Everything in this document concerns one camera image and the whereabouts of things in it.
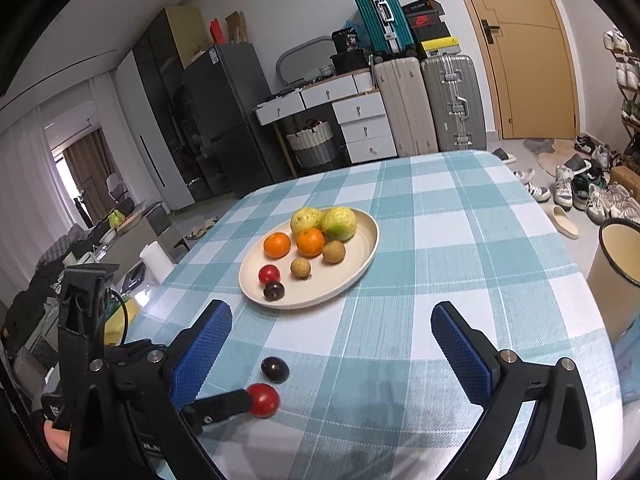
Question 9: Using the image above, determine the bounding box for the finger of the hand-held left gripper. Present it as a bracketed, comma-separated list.
[180, 389, 253, 436]

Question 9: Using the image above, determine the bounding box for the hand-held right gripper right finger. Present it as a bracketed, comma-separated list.
[431, 301, 596, 480]

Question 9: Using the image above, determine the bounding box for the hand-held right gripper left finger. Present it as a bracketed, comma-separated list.
[67, 300, 233, 480]

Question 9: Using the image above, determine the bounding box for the orange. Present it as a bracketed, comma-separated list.
[296, 227, 326, 257]
[263, 231, 292, 258]

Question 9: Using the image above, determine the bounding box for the cream round plate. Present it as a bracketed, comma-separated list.
[238, 206, 381, 309]

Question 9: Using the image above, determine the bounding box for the person's left hand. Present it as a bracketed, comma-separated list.
[44, 422, 71, 462]

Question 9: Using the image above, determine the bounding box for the yellow bag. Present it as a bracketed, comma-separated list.
[102, 297, 143, 346]

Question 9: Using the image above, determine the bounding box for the white paper towel roll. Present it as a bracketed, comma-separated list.
[140, 241, 175, 284]

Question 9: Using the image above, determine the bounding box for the teal checked tablecloth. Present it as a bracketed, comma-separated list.
[120, 150, 626, 480]

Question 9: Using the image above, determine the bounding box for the pair of beige slippers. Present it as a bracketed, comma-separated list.
[185, 215, 221, 241]

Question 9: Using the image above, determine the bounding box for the brown curtain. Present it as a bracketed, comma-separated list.
[62, 127, 121, 228]

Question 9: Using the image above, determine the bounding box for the beige slipper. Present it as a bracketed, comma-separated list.
[542, 205, 581, 239]

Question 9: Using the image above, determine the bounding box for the beige trash bin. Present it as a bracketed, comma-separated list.
[585, 217, 640, 346]

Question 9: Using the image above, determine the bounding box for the green yellow guava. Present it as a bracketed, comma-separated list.
[320, 206, 358, 242]

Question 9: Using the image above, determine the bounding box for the pile of shoes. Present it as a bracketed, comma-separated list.
[492, 132, 640, 226]

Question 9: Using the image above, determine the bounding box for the dark wardrobe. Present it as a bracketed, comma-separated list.
[116, 7, 212, 211]

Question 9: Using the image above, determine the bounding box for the grey beige floor mat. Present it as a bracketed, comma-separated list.
[522, 137, 581, 177]

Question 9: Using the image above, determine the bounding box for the black fridge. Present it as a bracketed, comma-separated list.
[181, 42, 274, 197]

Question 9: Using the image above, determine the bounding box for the woven basket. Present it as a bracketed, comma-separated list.
[286, 120, 337, 170]

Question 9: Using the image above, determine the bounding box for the silver suitcase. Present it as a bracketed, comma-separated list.
[420, 53, 488, 152]

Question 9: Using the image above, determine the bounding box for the beige suitcase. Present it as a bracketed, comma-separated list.
[372, 56, 440, 157]

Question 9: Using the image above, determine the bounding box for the white desk with drawers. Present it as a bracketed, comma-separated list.
[255, 70, 398, 166]

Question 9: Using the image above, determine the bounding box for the wooden shoe rack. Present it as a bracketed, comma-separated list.
[602, 25, 640, 161]

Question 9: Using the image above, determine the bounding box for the yellow shoe box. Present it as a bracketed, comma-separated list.
[417, 37, 461, 61]

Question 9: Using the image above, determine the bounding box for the wooden door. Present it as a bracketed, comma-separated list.
[445, 0, 583, 141]

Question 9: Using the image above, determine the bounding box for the grey oval mirror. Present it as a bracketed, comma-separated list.
[276, 36, 335, 86]

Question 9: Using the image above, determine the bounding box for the black bag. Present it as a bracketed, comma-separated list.
[330, 27, 372, 74]

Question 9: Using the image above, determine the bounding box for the teal suitcase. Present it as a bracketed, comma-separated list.
[349, 0, 416, 58]

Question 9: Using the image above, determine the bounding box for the black cable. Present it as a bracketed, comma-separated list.
[102, 287, 129, 346]

